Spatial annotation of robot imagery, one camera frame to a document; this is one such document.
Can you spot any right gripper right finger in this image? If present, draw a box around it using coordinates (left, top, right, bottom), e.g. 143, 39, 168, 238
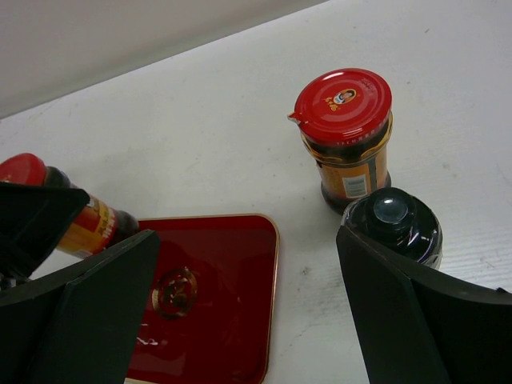
336, 226, 511, 383

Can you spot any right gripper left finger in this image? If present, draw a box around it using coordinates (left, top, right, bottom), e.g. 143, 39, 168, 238
1, 230, 160, 383

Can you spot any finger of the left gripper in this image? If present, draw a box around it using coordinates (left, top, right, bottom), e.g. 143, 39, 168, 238
1, 182, 89, 280

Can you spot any dark sauce jar red lid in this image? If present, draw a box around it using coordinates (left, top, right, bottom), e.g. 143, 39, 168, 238
1, 153, 139, 258

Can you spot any dark soy sauce bottle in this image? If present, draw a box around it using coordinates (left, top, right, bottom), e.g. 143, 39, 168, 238
342, 187, 443, 269

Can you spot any red rectangular tray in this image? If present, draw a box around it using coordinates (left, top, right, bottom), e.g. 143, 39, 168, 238
126, 214, 280, 383

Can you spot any chili sauce jar red lid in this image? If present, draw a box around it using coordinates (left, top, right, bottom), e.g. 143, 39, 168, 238
288, 68, 393, 213

